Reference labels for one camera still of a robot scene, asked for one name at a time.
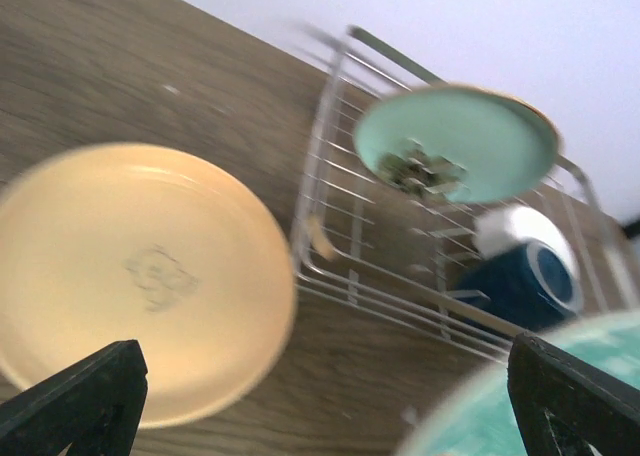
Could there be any peach orange round plate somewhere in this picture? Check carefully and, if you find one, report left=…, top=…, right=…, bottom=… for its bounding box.
left=1, top=143, right=297, bottom=429

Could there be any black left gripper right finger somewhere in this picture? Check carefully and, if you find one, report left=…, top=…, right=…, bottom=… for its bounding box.
left=507, top=333, right=639, bottom=455

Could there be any light green round plate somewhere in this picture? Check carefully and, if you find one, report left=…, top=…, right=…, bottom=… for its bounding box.
left=352, top=84, right=563, bottom=204

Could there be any red teal floral plate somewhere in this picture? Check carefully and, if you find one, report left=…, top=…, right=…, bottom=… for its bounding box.
left=395, top=310, right=639, bottom=456

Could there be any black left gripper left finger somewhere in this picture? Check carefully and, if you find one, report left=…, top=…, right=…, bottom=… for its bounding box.
left=1, top=340, right=148, bottom=455

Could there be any white scalloped bowl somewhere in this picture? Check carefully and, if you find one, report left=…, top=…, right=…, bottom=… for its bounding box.
left=472, top=204, right=580, bottom=280

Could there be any dark blue mug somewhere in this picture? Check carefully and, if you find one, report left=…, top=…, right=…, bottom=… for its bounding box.
left=454, top=240, right=584, bottom=332

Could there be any metal wire dish rack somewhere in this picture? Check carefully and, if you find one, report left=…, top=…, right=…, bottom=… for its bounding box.
left=292, top=26, right=639, bottom=362

